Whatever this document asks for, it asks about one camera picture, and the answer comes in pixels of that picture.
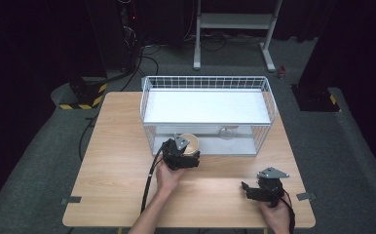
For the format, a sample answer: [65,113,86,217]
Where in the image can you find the cream mug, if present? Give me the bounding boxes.
[178,133,201,156]

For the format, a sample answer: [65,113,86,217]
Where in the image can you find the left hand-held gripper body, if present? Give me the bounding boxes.
[161,133,191,172]

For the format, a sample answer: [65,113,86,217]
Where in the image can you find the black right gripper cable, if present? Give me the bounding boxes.
[281,195,297,234]

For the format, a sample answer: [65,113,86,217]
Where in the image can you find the white wire shelf rack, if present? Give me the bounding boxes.
[139,75,279,157]

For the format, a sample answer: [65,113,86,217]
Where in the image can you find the thin black floor cable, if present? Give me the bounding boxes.
[78,114,100,163]

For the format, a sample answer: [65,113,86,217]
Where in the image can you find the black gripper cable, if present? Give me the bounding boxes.
[281,195,297,234]
[139,144,167,215]

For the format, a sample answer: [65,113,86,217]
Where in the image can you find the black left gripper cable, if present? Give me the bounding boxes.
[139,144,167,215]

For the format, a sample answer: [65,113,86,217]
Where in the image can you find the clear jar with white lid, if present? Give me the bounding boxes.
[217,125,240,141]

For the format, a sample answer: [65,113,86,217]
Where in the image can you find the person's left hand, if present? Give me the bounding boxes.
[155,155,186,197]

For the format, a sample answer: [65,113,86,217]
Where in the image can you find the dark equipment tower with wires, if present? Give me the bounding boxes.
[117,0,142,73]

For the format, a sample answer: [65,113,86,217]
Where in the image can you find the black base with striped edge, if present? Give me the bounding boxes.
[58,75,109,111]
[290,84,343,114]

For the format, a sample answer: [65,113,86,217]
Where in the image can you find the grey tape piece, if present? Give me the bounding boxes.
[60,196,83,206]
[295,191,318,202]

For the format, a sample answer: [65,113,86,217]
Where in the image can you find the person's right hand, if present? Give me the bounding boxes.
[259,194,291,234]

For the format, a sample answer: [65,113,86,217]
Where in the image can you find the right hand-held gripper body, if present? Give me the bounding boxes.
[254,167,290,208]

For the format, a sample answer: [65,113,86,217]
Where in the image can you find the white metal stand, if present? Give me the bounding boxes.
[192,0,283,73]

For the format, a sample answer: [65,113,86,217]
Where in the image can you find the black cables under stand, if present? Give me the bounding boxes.
[183,29,264,53]

